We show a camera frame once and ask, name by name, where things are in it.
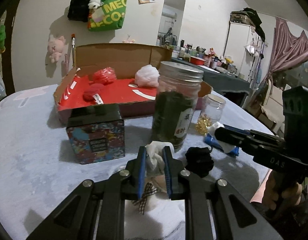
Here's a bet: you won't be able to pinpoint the blue tissue packet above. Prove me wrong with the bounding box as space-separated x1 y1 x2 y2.
204 121 239 157

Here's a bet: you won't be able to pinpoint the black scrunchie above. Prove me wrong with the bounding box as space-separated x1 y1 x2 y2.
185 147 214 178

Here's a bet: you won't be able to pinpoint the white tissue wad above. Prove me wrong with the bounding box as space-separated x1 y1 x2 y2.
145 141 175 177

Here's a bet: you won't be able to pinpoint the white plush with plaid bow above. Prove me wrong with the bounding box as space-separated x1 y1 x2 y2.
124 176 185 239

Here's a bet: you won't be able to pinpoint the person right hand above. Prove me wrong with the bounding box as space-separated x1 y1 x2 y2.
261 171 303 210

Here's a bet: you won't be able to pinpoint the small jar with yellow capsules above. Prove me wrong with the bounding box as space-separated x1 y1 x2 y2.
195 94 226 135

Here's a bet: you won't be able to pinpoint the green tablecloth side table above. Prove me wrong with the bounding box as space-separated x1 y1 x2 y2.
171 57 251 107

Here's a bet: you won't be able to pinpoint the glass jar of tea leaves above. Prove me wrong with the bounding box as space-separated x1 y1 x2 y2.
152 61 203 151

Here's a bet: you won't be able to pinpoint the black tin box colourful sides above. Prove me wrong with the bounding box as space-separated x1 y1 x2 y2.
66 104 125 165

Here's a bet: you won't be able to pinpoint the red bowl on side table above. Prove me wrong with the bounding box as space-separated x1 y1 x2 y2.
190 56 205 66

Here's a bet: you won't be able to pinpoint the white wardrobe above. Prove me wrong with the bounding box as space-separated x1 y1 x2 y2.
223 22 263 83

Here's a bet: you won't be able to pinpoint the pink curtain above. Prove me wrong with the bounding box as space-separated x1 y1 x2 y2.
254 17 308 96

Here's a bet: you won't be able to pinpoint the white mesh bath pouf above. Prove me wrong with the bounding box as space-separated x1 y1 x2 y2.
134 64 159 87

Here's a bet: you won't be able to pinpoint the red fuzzy scrunchie with tag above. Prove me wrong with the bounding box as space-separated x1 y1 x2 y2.
83 83 105 104

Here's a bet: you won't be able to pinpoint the cardboard box red inside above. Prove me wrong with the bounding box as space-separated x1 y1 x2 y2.
53 42 214 127

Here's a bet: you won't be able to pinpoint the red plastic mesh bag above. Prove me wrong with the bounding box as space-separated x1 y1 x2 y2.
92 67 117 86

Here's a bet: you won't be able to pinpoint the pink plush fox toy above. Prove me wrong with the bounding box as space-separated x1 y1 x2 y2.
122 34 135 43

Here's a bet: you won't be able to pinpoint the pale pink plush toy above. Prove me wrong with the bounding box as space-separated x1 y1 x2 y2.
47 35 66 63

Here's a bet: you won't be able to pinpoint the green tote bag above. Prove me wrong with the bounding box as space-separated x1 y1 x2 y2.
87 0 127 32

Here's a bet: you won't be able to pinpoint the green plush on door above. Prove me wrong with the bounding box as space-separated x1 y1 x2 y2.
0 24 6 53

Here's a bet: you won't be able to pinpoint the wall mirror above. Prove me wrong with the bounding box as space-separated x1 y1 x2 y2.
157 0 186 46

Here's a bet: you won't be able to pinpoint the small white plush keychain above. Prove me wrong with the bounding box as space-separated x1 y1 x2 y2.
88 0 103 10

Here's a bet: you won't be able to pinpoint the black backpack on wall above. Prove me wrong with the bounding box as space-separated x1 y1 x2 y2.
67 0 90 22

